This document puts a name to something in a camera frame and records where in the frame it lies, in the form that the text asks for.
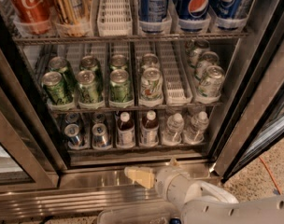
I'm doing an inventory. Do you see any blue Pepsi can right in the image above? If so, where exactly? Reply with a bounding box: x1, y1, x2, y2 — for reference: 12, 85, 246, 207
212, 0, 253, 31

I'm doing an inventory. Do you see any blue bottle cap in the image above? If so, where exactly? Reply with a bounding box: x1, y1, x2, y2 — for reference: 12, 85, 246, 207
169, 217, 181, 224

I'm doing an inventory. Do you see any fridge door right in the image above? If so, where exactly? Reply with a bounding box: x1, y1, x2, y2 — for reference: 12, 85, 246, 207
213, 34, 284, 182

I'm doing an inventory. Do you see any clear water bottle right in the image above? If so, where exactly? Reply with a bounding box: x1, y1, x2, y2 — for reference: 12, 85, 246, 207
184, 111, 209, 145

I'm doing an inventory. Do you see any white can right front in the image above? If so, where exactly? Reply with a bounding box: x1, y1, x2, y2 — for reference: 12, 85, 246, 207
197, 65, 224, 98

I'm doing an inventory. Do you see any blue Pepsi can middle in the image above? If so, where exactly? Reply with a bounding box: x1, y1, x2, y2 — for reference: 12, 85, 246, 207
177, 0, 209, 32

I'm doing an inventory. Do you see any brown drink bottle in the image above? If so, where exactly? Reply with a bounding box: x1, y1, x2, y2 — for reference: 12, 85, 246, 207
140, 110, 159, 147
117, 112, 135, 148

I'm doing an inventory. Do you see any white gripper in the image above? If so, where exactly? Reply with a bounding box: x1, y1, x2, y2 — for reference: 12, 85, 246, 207
124, 157, 192, 208

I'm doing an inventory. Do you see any empty white middle tray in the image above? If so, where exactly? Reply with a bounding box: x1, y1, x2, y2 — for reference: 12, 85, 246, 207
156, 42, 192, 105

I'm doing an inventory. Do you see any green can front left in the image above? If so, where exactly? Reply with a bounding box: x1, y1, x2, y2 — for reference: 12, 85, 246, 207
42, 71, 73, 105

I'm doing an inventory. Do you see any green can back left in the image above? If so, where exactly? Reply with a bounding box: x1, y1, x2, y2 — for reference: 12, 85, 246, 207
49, 57, 76, 92

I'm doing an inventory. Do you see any green can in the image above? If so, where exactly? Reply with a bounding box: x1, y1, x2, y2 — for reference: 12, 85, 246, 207
110, 69, 133, 103
42, 71, 73, 105
79, 55, 103, 90
109, 54, 128, 71
76, 70, 103, 104
49, 57, 76, 92

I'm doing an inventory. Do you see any silver blue can front left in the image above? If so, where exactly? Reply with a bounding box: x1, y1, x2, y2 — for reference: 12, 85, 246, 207
64, 123, 84, 147

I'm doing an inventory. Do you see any red Coca-Cola can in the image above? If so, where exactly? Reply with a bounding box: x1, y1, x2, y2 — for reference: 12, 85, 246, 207
10, 0, 50, 35

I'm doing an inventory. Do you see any empty white top tray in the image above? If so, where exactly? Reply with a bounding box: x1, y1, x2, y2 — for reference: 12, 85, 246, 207
97, 0, 133, 36

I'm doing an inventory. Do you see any clear water bottle left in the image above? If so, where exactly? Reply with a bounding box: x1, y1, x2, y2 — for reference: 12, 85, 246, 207
163, 113, 184, 146

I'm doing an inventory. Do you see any white can right middle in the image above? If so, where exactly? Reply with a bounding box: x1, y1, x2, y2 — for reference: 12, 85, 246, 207
194, 51, 220, 81

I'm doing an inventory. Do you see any orange cable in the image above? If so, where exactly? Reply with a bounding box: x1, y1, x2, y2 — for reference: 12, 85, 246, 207
258, 156, 283, 195

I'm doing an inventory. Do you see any white diet can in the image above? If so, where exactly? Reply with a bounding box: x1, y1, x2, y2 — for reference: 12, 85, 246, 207
140, 67, 163, 101
141, 53, 160, 72

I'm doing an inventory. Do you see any silver blue can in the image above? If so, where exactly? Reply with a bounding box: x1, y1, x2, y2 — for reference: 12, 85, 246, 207
64, 123, 84, 147
92, 123, 111, 150
64, 113, 84, 129
92, 112, 107, 124

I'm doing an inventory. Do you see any clear plastic bin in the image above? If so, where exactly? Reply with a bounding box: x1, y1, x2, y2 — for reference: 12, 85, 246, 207
97, 201, 180, 224

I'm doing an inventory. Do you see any white can right back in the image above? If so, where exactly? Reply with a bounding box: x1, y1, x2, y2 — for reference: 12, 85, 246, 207
185, 39, 210, 68

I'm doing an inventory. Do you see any fridge door left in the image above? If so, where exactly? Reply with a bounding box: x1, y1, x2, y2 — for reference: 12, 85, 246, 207
0, 47, 60, 195

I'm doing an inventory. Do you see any blue pepsi can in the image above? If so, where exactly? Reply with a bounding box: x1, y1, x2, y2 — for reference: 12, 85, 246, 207
177, 0, 209, 32
138, 0, 168, 33
212, 0, 253, 31

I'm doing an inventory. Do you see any silver blue can back left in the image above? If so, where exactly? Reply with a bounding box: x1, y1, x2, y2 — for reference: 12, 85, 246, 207
64, 113, 84, 129

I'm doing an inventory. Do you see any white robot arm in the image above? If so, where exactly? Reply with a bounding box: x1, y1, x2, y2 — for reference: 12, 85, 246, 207
124, 160, 284, 224

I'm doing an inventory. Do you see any white diet can back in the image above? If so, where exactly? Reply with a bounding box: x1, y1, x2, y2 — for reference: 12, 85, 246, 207
141, 53, 160, 72

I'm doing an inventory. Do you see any steel fridge base grille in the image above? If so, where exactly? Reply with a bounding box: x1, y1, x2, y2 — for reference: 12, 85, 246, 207
0, 156, 170, 223

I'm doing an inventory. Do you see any fridge door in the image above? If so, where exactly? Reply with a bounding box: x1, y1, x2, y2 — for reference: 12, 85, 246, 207
213, 34, 284, 182
0, 47, 60, 195

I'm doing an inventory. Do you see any white diet can front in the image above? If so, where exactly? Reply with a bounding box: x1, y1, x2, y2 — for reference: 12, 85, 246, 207
140, 67, 163, 101

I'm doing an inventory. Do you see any gold soda can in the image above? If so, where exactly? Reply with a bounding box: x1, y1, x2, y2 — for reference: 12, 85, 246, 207
53, 0, 92, 37

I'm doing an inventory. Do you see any empty white tray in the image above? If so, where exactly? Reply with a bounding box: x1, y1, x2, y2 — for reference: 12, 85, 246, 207
156, 42, 192, 105
97, 0, 133, 36

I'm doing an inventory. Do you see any blue Pepsi can left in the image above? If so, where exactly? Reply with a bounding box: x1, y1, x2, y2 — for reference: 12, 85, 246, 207
138, 0, 168, 33

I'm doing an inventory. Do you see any clear water bottle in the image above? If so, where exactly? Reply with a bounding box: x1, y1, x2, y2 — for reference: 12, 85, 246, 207
163, 113, 184, 146
184, 111, 209, 145

